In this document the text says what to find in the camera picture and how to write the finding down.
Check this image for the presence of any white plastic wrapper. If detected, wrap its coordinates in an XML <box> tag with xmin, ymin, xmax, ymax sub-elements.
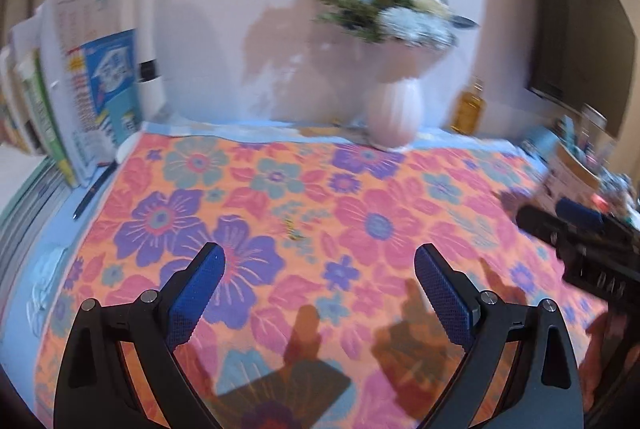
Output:
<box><xmin>29</xmin><ymin>246</ymin><xmax>69</xmax><ymax>336</ymax></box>

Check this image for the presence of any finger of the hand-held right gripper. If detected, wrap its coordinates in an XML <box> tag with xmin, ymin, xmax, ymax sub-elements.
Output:
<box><xmin>555</xmin><ymin>197</ymin><xmax>607</xmax><ymax>229</ymax></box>
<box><xmin>515</xmin><ymin>204</ymin><xmax>567</xmax><ymax>243</ymax></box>

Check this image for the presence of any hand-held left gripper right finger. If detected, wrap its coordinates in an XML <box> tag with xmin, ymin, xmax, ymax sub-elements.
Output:
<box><xmin>414</xmin><ymin>243</ymin><xmax>585</xmax><ymax>429</ymax></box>

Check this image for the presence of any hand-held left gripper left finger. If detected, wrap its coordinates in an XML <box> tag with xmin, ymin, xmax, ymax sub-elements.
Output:
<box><xmin>54</xmin><ymin>241</ymin><xmax>227</xmax><ymax>429</ymax></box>

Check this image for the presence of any dark monitor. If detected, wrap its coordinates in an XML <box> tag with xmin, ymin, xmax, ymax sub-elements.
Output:
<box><xmin>527</xmin><ymin>0</ymin><xmax>640</xmax><ymax>137</ymax></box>

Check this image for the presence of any cardboard cylinder holder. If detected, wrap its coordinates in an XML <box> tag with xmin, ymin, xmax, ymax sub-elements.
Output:
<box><xmin>542</xmin><ymin>109</ymin><xmax>621</xmax><ymax>205</ymax></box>

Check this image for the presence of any amber perfume bottle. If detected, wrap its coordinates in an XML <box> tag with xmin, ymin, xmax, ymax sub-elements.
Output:
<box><xmin>451</xmin><ymin>79</ymin><xmax>488</xmax><ymax>135</ymax></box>

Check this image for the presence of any dark pen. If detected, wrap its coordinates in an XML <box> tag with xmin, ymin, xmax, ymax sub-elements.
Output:
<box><xmin>72</xmin><ymin>162</ymin><xmax>118</xmax><ymax>221</ymax></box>

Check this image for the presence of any person's right hand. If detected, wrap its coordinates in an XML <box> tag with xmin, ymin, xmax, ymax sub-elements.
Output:
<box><xmin>581</xmin><ymin>308</ymin><xmax>634</xmax><ymax>411</ymax></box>

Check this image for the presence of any stack of grey folders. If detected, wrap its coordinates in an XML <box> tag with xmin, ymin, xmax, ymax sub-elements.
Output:
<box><xmin>0</xmin><ymin>154</ymin><xmax>71</xmax><ymax>260</ymax></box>

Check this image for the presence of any white ribbed vase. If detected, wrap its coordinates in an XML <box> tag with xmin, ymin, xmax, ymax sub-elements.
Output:
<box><xmin>362</xmin><ymin>76</ymin><xmax>425</xmax><ymax>149</ymax></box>

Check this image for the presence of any floral orange tablecloth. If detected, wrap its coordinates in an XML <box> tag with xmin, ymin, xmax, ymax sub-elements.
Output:
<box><xmin>30</xmin><ymin>119</ymin><xmax>640</xmax><ymax>429</ymax></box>

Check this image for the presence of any stack of books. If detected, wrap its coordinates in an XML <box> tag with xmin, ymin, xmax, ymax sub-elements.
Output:
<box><xmin>0</xmin><ymin>0</ymin><xmax>143</xmax><ymax>187</ymax></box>

